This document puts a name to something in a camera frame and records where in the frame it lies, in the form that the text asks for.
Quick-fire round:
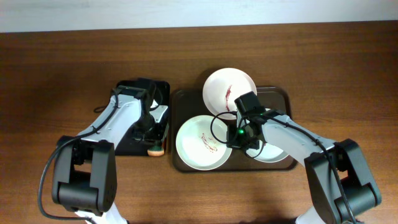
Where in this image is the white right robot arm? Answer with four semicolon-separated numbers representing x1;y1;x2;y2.
233;110;382;223

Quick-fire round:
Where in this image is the brown serving tray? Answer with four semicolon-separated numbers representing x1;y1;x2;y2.
168;86;298;173

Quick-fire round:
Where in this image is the black small tray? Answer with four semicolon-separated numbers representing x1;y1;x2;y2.
115;79;170;156

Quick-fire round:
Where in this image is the pink plate with red stain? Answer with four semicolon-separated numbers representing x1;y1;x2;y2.
202;68;257;115

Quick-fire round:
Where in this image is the white plate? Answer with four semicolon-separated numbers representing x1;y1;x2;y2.
175;115;232;170

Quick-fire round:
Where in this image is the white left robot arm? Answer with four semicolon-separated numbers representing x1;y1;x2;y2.
48;85;169;223

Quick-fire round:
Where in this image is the green and orange sponge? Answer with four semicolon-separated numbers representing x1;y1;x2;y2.
147;144;165;157

